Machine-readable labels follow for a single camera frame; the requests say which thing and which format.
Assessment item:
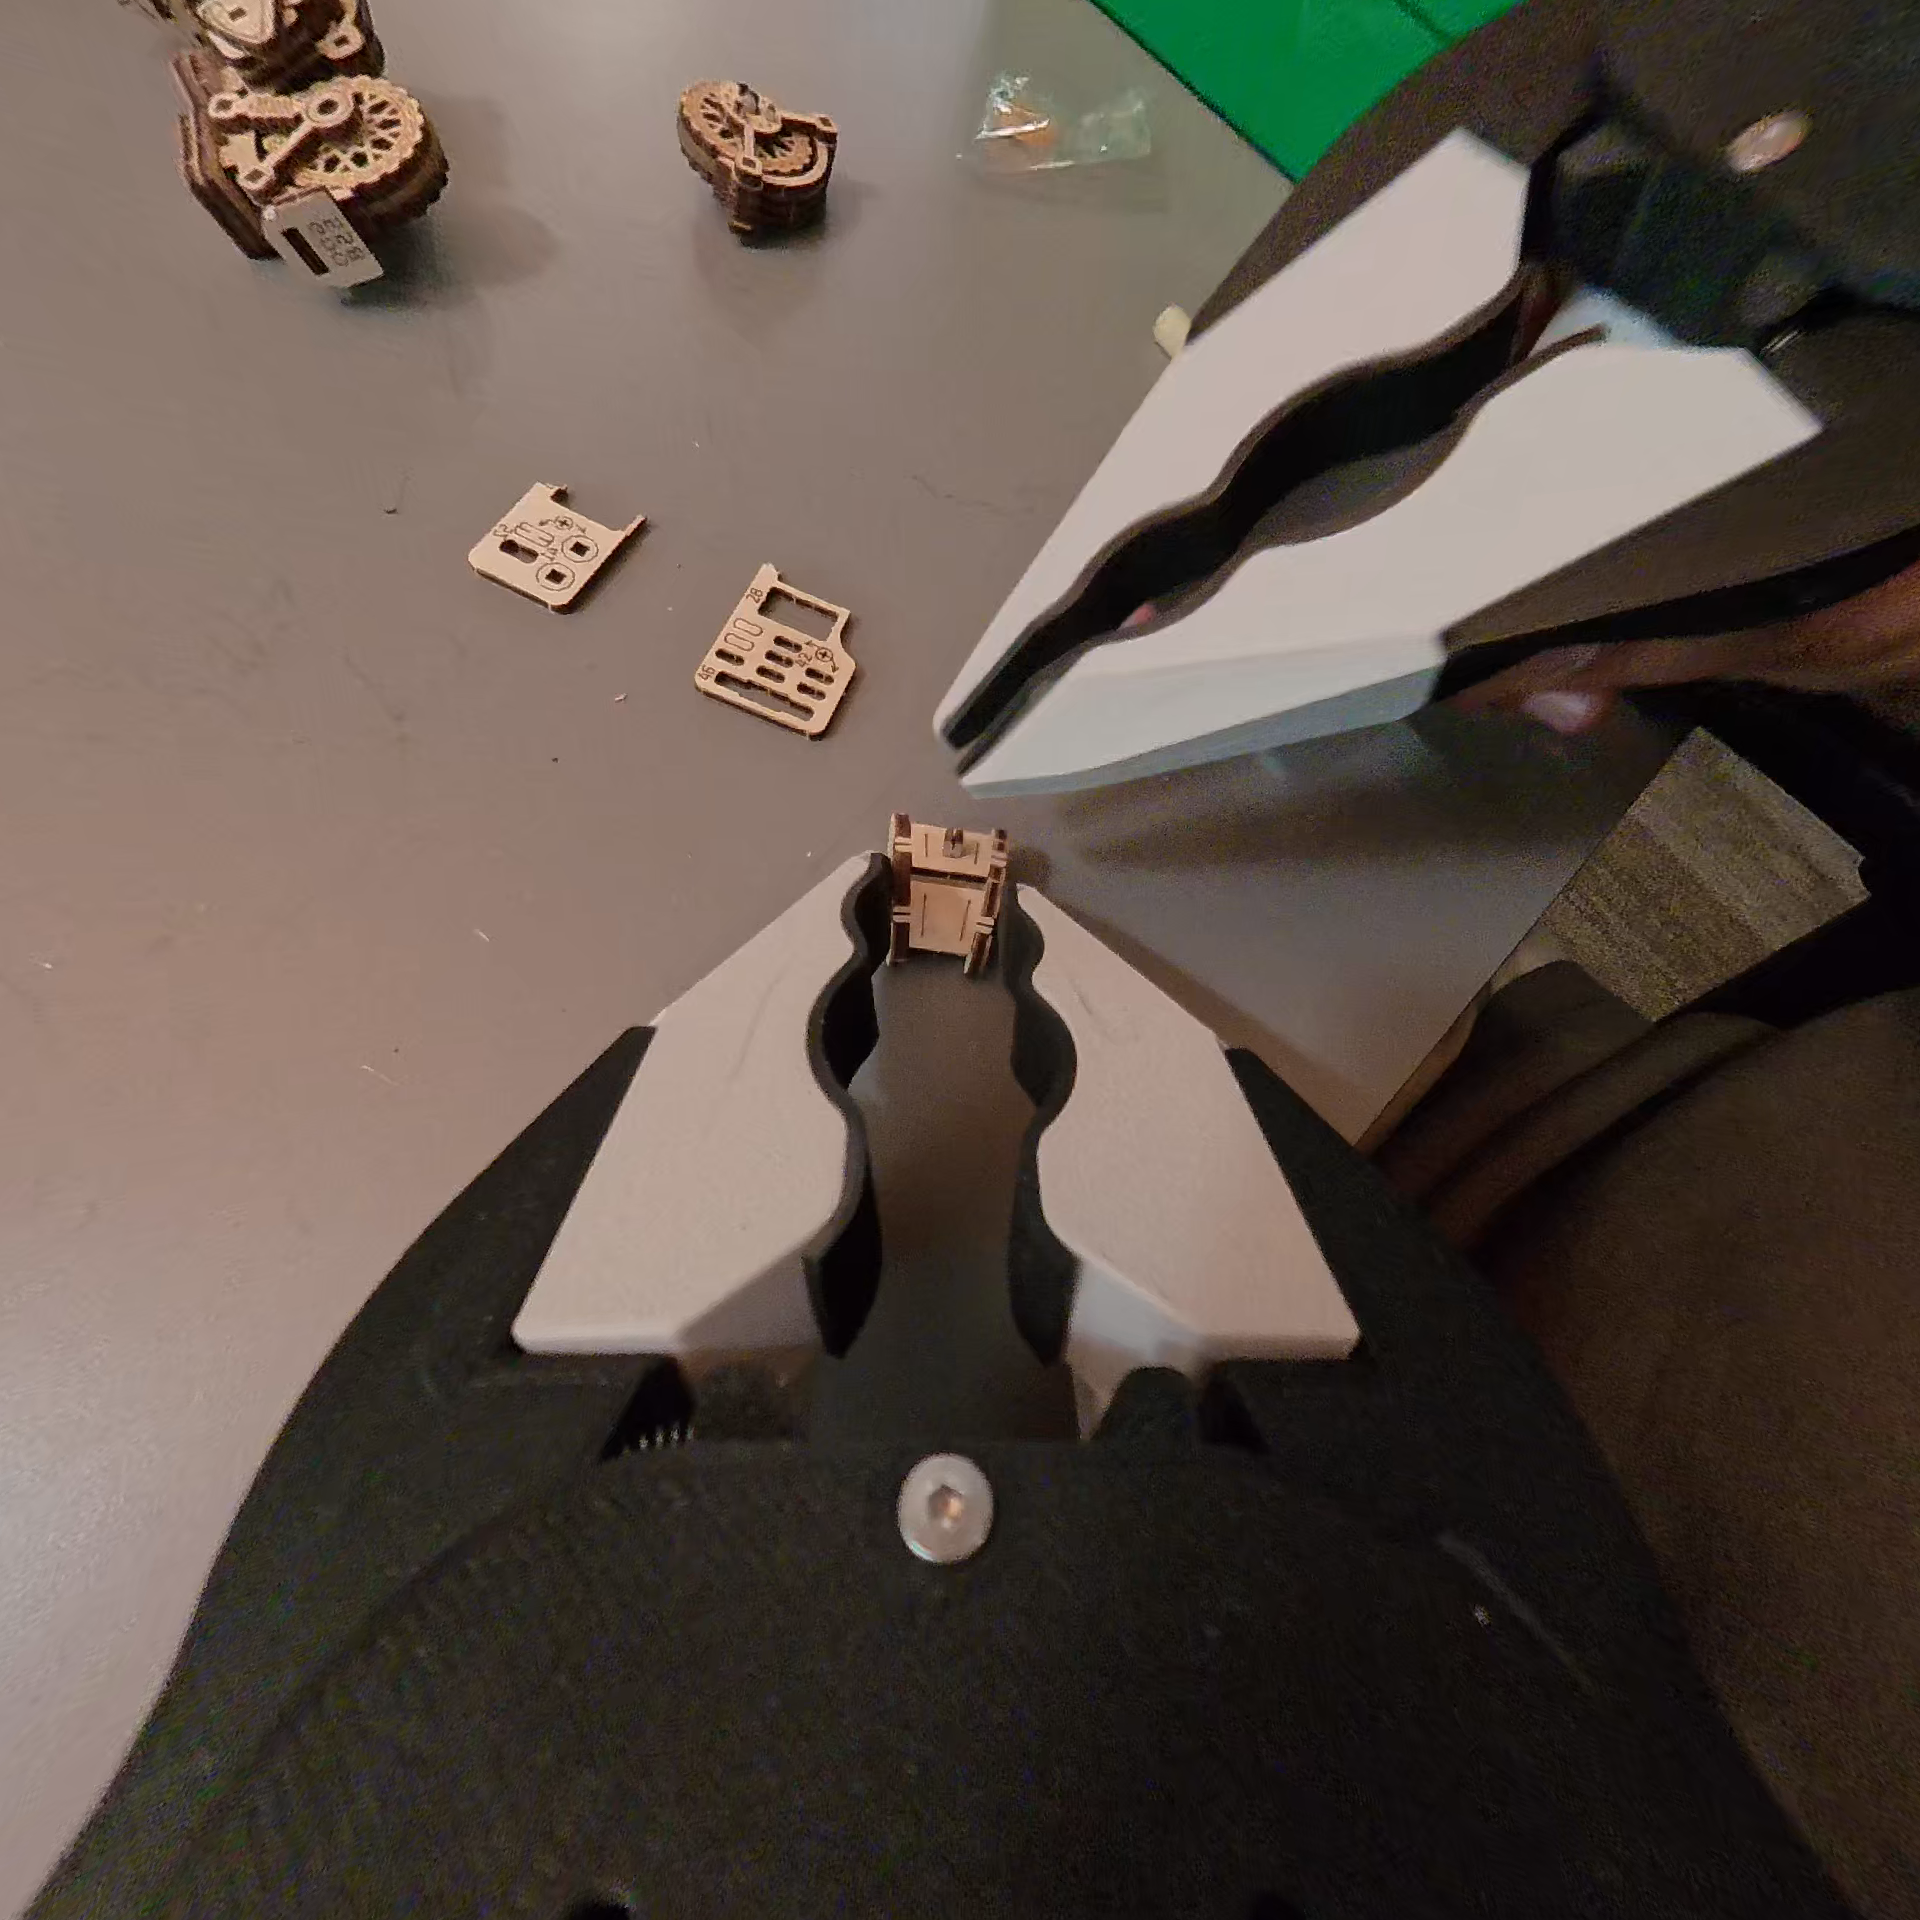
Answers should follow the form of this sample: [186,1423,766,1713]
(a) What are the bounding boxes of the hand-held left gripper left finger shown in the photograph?
[510,847,895,1374]

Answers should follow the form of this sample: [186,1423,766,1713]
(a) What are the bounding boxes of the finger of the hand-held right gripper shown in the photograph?
[930,125,1554,754]
[957,332,1826,801]

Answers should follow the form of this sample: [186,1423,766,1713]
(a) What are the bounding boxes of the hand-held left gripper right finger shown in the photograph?
[1001,878,1366,1439]

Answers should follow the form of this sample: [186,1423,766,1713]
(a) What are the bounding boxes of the small wooden box part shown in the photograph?
[884,812,1011,980]

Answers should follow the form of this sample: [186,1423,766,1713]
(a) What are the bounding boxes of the grey desk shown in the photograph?
[0,0,1689,1920]

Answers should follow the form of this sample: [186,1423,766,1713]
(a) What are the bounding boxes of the person's right hand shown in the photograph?
[1443,560,1920,736]

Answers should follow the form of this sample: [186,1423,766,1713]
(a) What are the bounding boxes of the green box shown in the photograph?
[1083,0,1524,184]

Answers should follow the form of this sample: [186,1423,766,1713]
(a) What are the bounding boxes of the clear plastic bag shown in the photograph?
[961,72,1160,177]

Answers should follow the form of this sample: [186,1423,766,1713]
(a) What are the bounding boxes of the small wooden gear model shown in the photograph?
[675,78,842,240]

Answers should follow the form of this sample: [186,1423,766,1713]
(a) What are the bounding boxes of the person's dark clothing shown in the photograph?
[1372,675,1920,1920]

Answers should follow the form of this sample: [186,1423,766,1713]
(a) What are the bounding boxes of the flat wooden piece with slots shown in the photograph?
[694,560,858,740]

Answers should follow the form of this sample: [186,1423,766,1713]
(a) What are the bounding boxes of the flat wooden piece round holes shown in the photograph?
[465,478,648,617]

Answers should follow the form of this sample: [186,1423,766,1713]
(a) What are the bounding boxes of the large wooden gear model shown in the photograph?
[171,46,452,301]

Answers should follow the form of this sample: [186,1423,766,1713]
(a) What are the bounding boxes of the pale wooden slotted plate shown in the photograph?
[261,184,381,286]

